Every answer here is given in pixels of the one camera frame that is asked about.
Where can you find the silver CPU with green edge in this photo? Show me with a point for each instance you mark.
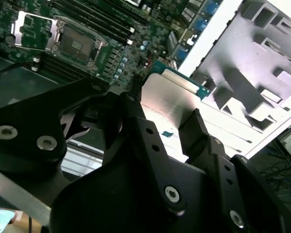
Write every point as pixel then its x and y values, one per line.
pixel 165 97

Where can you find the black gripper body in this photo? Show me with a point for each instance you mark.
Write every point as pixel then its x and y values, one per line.
pixel 111 199

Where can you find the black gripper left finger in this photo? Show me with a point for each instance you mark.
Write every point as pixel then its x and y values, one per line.
pixel 26 116

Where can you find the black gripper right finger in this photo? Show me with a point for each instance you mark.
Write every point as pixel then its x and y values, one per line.
pixel 223 174

